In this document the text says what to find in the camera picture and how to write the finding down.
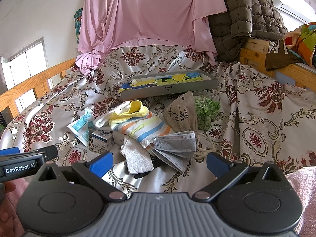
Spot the teal white mask packet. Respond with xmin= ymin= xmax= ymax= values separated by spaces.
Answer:
xmin=68 ymin=108 xmax=96 ymax=147

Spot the grey white sock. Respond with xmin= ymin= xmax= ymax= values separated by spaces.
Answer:
xmin=120 ymin=136 xmax=154 ymax=174

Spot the grey face mask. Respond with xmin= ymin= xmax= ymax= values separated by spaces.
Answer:
xmin=150 ymin=131 xmax=196 ymax=173

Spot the striped pastel sock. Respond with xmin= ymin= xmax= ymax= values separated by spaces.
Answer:
xmin=109 ymin=101 xmax=175 ymax=149

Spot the beige drawstring pouch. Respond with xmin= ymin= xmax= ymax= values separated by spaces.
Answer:
xmin=163 ymin=91 xmax=198 ymax=132

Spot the person left hand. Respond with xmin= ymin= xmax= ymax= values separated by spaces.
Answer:
xmin=1 ymin=179 xmax=28 ymax=236

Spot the blue white medicine box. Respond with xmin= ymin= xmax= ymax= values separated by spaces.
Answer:
xmin=92 ymin=130 xmax=115 ymax=150

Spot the floral satin bed cover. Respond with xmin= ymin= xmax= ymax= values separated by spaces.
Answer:
xmin=0 ymin=44 xmax=316 ymax=199

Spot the green pellets plastic bag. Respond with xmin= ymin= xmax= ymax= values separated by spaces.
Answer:
xmin=194 ymin=96 xmax=221 ymax=131

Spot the pink fluffy blanket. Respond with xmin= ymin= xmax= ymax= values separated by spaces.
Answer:
xmin=285 ymin=166 xmax=316 ymax=236

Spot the grey storage tray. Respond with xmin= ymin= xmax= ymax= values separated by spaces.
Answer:
xmin=120 ymin=70 xmax=218 ymax=101

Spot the window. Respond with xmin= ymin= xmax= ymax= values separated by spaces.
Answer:
xmin=0 ymin=38 xmax=54 ymax=111

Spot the colourful patchwork blanket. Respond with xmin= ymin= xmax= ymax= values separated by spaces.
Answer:
xmin=284 ymin=22 xmax=315 ymax=69

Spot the olive quilted down jacket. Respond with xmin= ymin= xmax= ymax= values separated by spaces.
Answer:
xmin=208 ymin=0 xmax=288 ymax=62

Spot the pink hanging sheet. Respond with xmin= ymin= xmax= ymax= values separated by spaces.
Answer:
xmin=75 ymin=0 xmax=227 ymax=74

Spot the white air conditioner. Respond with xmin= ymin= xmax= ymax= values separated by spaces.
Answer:
xmin=272 ymin=0 xmax=315 ymax=24

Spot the wooden bed rail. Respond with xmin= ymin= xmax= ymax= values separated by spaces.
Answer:
xmin=0 ymin=58 xmax=75 ymax=118

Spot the wooden bunk frame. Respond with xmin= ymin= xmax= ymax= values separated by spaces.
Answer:
xmin=239 ymin=38 xmax=315 ymax=91

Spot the brown cloth on frame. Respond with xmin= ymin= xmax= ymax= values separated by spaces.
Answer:
xmin=265 ymin=39 xmax=303 ymax=72

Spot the colourful wall poster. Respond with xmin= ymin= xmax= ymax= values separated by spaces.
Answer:
xmin=74 ymin=8 xmax=83 ymax=44

